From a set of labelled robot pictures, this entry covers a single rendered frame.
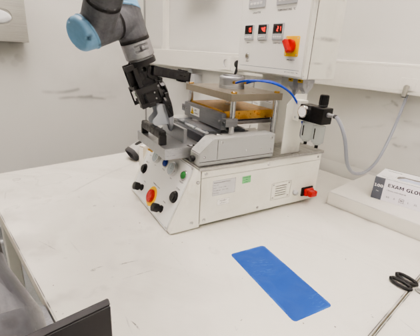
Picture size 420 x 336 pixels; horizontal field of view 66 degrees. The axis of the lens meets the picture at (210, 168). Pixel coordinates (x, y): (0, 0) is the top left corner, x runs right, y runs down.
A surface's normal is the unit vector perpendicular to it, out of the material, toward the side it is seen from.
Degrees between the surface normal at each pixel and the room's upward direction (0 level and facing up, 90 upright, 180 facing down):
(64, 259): 0
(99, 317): 90
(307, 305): 0
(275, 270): 0
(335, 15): 90
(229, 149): 90
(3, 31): 90
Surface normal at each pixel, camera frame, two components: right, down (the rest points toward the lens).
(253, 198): 0.50, 0.32
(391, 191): -0.68, 0.22
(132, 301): 0.05, -0.94
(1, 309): 0.42, -0.46
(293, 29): -0.86, 0.13
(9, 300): 0.60, -0.50
